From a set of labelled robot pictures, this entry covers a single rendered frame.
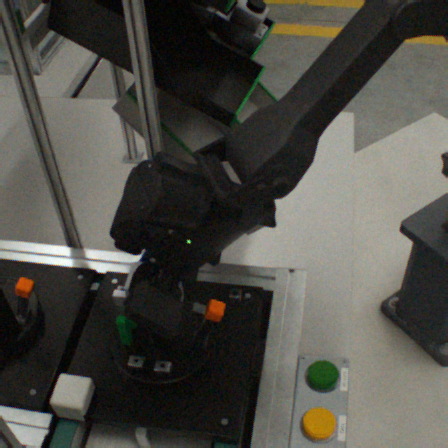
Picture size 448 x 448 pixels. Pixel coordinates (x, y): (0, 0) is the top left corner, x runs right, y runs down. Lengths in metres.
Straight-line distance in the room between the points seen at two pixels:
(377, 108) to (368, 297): 2.09
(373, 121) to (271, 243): 1.91
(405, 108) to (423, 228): 2.23
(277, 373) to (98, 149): 0.73
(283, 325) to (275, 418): 0.15
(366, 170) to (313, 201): 0.15
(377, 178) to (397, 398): 0.50
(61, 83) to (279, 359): 1.04
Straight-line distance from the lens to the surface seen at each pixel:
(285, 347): 0.81
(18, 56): 0.80
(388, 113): 2.99
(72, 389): 0.77
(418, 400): 0.91
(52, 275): 0.92
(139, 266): 0.69
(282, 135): 0.53
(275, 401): 0.77
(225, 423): 0.74
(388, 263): 1.06
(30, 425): 0.80
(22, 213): 1.22
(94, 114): 1.45
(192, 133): 0.91
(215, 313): 0.70
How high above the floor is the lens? 1.63
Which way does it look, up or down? 45 degrees down
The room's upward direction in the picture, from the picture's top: 4 degrees counter-clockwise
